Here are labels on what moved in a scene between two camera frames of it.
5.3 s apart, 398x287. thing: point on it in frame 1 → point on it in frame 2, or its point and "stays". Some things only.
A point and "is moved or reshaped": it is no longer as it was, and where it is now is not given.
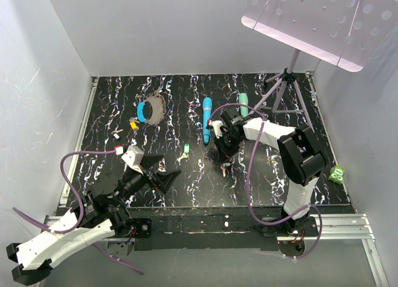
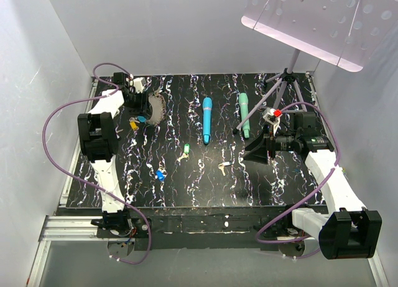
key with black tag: [226, 168] is moved or reshaped
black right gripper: [224, 153] → [259, 154]
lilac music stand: [342, 27] stays
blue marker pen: [207, 110] stays
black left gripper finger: [164, 181] → [146, 109]
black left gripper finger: [147, 160] → [133, 107]
